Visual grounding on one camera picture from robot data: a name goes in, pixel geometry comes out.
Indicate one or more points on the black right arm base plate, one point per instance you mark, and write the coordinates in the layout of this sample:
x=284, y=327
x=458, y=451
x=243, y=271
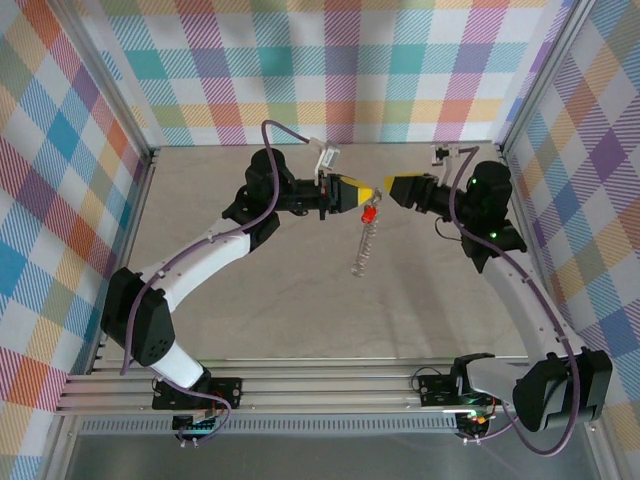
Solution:
x=435, y=392

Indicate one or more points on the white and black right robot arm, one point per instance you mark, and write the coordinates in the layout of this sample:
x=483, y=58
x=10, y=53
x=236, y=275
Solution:
x=520, y=300

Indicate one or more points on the aluminium corner post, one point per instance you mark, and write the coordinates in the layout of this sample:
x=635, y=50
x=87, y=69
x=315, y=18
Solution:
x=106, y=75
x=545, y=75

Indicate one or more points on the aluminium frame cross rail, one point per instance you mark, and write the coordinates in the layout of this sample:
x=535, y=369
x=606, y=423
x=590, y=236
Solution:
x=325, y=387

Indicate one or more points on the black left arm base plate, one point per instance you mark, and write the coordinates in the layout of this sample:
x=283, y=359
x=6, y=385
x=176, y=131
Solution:
x=225, y=392

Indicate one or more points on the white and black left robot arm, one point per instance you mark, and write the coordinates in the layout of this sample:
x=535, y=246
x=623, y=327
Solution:
x=200, y=260

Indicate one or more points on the red plastic key tag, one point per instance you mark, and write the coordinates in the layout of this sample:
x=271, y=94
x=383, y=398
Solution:
x=368, y=214

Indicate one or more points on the aluminium right corner post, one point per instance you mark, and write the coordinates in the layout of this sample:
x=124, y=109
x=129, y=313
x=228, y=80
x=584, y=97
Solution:
x=545, y=75

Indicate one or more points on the grey metal panel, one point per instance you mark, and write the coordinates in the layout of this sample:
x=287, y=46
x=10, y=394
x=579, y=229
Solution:
x=325, y=460

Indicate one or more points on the aluminium right side rail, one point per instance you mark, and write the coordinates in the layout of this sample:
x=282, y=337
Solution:
x=521, y=210

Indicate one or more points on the aluminium left side rail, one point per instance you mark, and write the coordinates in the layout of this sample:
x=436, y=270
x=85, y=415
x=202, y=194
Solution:
x=131, y=235

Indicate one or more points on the aluminium left corner post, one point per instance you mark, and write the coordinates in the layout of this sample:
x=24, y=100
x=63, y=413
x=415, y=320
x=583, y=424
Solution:
x=106, y=75

